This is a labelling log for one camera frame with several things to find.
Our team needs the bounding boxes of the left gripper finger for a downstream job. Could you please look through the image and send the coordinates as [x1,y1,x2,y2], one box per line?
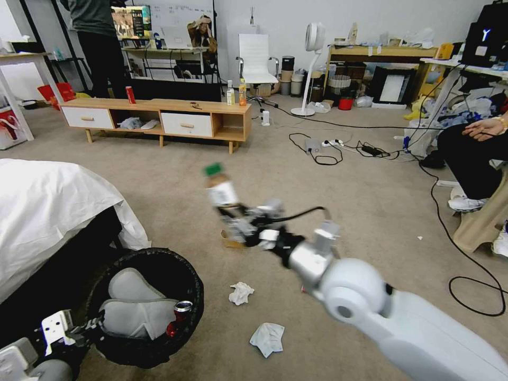
[86,312,108,331]

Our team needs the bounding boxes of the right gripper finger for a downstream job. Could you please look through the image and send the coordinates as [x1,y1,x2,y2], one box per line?
[219,216,264,248]
[214,199,286,221]

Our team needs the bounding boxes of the green capped drink bottle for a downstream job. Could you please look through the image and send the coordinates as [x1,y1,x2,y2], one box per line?
[201,161,243,212]

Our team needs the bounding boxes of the black trash bin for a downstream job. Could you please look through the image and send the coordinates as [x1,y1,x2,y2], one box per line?
[84,247,205,370]

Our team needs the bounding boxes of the small brown cardboard box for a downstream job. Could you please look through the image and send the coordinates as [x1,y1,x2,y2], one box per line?
[220,228,250,250]

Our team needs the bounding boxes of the white grey padded cloth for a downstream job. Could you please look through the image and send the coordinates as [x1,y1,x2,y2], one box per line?
[97,267,178,340]

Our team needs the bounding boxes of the crumpled white tissue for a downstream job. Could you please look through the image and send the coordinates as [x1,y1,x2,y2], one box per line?
[229,281,256,306]

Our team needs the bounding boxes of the crumpled blue white wrapper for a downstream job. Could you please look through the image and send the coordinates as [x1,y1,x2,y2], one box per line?
[249,322,286,359]

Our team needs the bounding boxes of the bed with white cover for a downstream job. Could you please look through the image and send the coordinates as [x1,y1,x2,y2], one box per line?
[0,158,152,314]

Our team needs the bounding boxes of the stacked small waste bins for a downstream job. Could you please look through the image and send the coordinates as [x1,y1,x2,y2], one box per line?
[279,55,305,97]

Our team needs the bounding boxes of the wooden low cabinet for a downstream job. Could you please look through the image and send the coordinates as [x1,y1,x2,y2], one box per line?
[59,98,253,155]

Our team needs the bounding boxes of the white office chair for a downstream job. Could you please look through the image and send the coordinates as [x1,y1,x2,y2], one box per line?
[236,33,280,108]

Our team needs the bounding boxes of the white standing fan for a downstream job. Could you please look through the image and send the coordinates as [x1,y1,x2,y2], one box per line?
[290,22,329,117]

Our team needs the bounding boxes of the black framed white panel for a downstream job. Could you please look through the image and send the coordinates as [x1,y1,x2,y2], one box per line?
[370,65,418,110]

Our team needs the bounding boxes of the desk with black legs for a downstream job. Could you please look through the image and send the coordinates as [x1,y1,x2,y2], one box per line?
[120,45,221,102]

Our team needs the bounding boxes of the person at desk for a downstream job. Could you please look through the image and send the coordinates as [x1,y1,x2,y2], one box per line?
[186,14,220,65]

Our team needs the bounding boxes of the white laptop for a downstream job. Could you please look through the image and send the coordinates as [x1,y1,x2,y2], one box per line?
[160,26,196,50]

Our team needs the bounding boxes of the wooden workbench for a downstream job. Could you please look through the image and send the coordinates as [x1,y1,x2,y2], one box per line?
[324,44,440,108]

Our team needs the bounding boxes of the beige stool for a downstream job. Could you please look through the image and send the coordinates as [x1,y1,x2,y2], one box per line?
[451,185,508,253]

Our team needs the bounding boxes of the seated person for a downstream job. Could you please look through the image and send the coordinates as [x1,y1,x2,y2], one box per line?
[421,114,508,258]

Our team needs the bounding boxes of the white red box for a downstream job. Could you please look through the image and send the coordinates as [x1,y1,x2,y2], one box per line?
[0,106,21,150]

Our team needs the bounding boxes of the red paper bag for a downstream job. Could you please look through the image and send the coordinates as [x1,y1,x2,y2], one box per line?
[37,82,77,112]

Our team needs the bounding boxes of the black framed monitor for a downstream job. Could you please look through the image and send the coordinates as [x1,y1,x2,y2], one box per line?
[111,4,153,40]

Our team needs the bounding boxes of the standing person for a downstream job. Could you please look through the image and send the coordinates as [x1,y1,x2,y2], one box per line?
[66,0,129,101]

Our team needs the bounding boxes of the white desk with clutter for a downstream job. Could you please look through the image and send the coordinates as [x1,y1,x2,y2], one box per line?
[419,57,508,132]

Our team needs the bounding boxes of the white table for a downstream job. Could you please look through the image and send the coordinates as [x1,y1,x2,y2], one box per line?
[0,50,55,142]

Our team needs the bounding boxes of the black computer case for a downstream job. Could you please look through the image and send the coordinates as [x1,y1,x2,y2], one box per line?
[460,0,508,67]

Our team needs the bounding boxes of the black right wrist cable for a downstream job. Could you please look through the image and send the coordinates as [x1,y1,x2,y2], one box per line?
[277,206,332,223]

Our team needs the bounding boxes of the long black floor cable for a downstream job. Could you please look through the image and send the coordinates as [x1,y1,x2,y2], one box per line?
[419,158,508,317]

